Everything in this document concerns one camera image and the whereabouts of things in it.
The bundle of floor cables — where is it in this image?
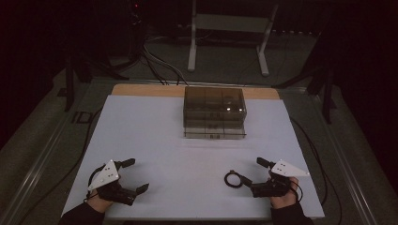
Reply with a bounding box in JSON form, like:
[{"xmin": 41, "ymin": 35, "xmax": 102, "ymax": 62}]
[{"xmin": 141, "ymin": 43, "xmax": 190, "ymax": 87}]

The white metal stand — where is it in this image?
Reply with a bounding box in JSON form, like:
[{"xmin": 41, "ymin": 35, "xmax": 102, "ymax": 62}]
[{"xmin": 187, "ymin": 0, "xmax": 280, "ymax": 78}]

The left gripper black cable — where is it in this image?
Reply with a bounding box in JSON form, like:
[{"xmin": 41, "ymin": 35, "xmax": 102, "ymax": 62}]
[{"xmin": 84, "ymin": 164, "xmax": 109, "ymax": 203}]

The person's right hand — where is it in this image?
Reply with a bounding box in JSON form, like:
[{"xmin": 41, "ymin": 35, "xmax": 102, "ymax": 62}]
[{"xmin": 270, "ymin": 176, "xmax": 299, "ymax": 210}]

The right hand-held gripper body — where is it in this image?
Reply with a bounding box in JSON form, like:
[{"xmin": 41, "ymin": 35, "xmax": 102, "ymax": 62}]
[{"xmin": 251, "ymin": 159, "xmax": 311, "ymax": 199}]

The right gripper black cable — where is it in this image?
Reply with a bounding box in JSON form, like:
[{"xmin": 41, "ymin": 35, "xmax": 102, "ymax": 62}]
[{"xmin": 290, "ymin": 182, "xmax": 304, "ymax": 203}]

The person's left hand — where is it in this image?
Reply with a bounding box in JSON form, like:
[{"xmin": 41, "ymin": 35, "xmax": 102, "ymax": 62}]
[{"xmin": 86, "ymin": 195, "xmax": 114, "ymax": 215}]

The dark device with red light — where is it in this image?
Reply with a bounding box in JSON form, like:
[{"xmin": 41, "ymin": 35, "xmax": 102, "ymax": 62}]
[{"xmin": 129, "ymin": 0, "xmax": 146, "ymax": 27}]

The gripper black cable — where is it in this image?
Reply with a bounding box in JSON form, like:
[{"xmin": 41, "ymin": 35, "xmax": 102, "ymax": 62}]
[
  {"xmin": 84, "ymin": 164, "xmax": 109, "ymax": 203},
  {"xmin": 290, "ymin": 182, "xmax": 304, "ymax": 203}
]

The smoky clear drawer box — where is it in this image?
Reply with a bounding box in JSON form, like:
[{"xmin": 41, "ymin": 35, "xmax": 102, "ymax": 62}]
[{"xmin": 182, "ymin": 86, "xmax": 248, "ymax": 140}]

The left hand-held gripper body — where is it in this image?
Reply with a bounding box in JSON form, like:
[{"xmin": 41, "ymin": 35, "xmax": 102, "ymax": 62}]
[{"xmin": 87, "ymin": 159, "xmax": 138, "ymax": 206}]

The long black floor cable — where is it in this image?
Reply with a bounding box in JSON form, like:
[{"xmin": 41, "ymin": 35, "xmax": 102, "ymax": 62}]
[
  {"xmin": 17, "ymin": 107, "xmax": 104, "ymax": 225},
  {"xmin": 289, "ymin": 116, "xmax": 344, "ymax": 225}
]

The black ring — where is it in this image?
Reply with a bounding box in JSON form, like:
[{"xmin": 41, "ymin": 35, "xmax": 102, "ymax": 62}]
[{"xmin": 223, "ymin": 170, "xmax": 244, "ymax": 188}]

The black floor stand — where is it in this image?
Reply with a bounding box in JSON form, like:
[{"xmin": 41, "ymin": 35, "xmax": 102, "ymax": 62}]
[
  {"xmin": 271, "ymin": 62, "xmax": 338, "ymax": 125},
  {"xmin": 63, "ymin": 54, "xmax": 130, "ymax": 113}
]

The white table mat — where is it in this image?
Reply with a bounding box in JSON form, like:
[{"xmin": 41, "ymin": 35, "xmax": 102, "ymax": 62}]
[{"xmin": 61, "ymin": 95, "xmax": 326, "ymax": 220}]

